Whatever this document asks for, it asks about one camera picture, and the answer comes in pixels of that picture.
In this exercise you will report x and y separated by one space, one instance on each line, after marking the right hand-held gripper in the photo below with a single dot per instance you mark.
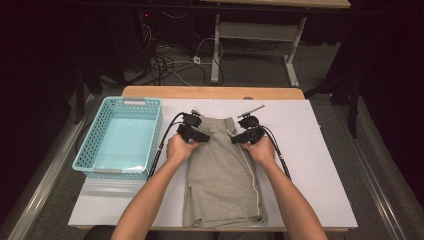
251 133

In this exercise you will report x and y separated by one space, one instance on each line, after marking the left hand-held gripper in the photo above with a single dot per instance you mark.
193 133

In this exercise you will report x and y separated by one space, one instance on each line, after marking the grey shorts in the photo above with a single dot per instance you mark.
220 180

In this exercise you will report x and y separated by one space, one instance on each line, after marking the light blue plastic basket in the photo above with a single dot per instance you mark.
128 140

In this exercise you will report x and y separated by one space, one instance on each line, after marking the person's right hand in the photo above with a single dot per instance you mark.
261 151

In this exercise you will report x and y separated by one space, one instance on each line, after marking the person's left hand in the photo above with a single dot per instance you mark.
180 150

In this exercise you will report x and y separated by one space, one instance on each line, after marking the wooden table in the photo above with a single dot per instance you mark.
200 92

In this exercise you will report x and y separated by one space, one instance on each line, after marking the white power adapter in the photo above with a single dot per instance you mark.
196 60

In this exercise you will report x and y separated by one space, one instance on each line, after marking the black stand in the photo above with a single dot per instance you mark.
80 93
353 100

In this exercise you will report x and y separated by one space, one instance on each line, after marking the black curtain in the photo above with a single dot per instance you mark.
396 100
30 100

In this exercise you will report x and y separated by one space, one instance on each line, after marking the white frame desk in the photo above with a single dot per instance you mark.
256 31

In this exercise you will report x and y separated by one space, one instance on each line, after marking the metal floor rail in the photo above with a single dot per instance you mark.
43 180
370 173

